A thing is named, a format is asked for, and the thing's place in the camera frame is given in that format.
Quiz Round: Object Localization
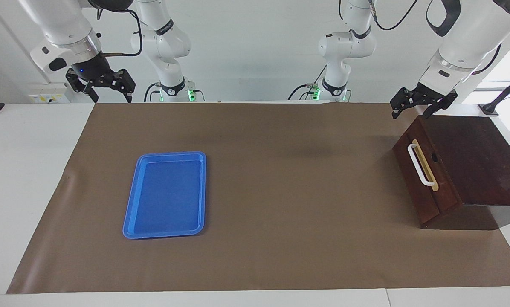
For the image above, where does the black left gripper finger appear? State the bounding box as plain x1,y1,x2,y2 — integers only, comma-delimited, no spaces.
390,87,422,120
422,90,458,119

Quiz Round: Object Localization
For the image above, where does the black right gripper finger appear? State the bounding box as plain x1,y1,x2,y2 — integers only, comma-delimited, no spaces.
105,69,136,103
65,69,99,103

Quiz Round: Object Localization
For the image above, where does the wooden drawer with white handle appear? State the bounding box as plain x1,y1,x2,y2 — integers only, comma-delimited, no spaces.
393,115,457,216

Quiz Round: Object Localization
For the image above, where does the black angled stand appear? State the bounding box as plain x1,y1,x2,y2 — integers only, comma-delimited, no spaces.
479,69,510,116

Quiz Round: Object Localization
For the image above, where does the dark wooden cabinet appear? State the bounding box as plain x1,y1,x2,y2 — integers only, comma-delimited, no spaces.
393,114,510,231

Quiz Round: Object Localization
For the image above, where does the blue plastic tray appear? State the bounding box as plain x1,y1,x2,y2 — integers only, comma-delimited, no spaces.
122,151,207,240

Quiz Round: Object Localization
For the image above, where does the brown table mat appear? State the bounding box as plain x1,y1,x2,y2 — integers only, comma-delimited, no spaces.
6,101,510,295

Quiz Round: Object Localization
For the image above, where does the black base cable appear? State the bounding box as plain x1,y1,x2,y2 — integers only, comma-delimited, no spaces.
287,64,327,101
144,83,162,103

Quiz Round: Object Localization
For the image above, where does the white wall power outlet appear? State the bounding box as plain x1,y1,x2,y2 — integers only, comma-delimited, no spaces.
28,83,70,104

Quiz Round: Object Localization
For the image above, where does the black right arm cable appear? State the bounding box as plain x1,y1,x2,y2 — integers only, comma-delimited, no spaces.
87,0,144,57

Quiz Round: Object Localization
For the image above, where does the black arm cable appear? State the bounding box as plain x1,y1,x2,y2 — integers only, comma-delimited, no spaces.
87,0,144,57
368,0,502,75

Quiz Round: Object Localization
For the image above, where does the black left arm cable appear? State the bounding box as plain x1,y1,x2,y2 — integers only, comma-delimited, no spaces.
368,0,502,75

